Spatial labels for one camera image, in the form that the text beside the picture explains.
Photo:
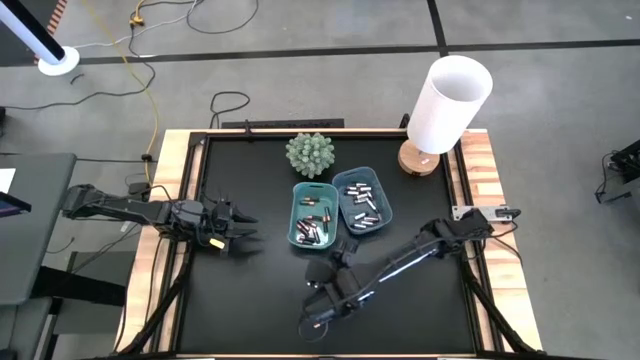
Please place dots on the white paper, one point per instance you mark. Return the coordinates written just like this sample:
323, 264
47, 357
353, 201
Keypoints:
5, 180

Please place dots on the teal plastic bin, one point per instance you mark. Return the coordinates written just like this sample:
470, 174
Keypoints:
320, 240

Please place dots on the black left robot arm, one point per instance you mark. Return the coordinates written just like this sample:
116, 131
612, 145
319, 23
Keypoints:
125, 207

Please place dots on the grey desk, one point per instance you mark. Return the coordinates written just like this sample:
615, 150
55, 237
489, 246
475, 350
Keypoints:
35, 225

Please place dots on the dark tablet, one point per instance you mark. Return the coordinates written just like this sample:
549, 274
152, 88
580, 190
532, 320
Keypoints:
12, 205

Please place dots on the black power strip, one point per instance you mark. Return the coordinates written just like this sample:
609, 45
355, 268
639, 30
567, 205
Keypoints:
282, 123

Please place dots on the silver mounting plate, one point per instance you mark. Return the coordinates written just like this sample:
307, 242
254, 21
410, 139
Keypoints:
460, 212

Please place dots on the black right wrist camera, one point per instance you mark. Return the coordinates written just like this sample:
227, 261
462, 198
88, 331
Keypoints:
345, 252

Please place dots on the white shade wooden base lamp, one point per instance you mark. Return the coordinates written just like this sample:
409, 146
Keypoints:
450, 105

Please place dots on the blue plastic bin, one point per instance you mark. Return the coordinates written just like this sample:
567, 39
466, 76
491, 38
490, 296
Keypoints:
345, 210

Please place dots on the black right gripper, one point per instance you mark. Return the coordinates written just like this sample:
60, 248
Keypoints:
335, 290

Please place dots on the yellow tape tag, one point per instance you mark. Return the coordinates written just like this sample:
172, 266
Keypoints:
217, 243

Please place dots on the black floor device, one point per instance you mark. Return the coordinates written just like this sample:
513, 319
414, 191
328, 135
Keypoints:
622, 165

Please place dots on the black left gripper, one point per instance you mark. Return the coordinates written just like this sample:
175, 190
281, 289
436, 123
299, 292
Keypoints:
205, 230

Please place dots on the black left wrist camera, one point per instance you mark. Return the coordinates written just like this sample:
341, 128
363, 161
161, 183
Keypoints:
221, 210

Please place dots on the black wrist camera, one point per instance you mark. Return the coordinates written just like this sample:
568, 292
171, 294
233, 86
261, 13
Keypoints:
221, 210
345, 252

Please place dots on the green succulent in patterned pot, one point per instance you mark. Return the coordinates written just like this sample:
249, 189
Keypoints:
310, 155

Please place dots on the white pole round base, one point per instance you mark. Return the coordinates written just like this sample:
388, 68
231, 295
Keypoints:
59, 62

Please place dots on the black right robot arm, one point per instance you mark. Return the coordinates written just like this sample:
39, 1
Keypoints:
410, 255

